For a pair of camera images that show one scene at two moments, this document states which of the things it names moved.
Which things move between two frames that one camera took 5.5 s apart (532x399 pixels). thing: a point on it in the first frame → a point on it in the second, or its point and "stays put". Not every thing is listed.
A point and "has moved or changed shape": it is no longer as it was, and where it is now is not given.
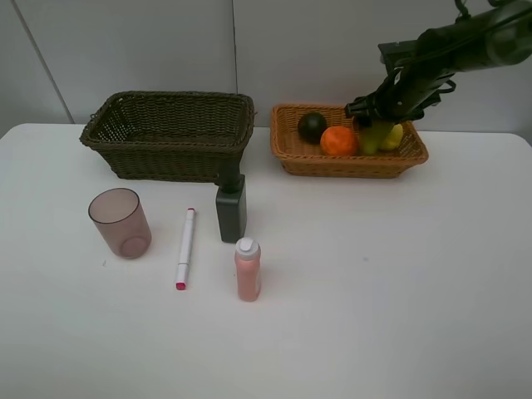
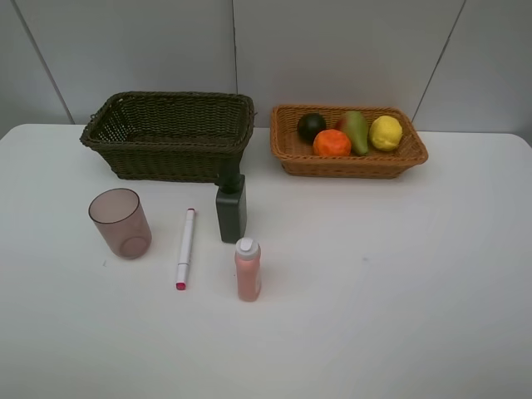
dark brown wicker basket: x=170 y=135 stays put
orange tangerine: x=339 y=141 has moved or changed shape
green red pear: x=371 y=137 → x=355 y=124
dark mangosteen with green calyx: x=311 y=126 stays put
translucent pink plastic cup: x=119 y=215 stays put
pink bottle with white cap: x=248 y=263 stays put
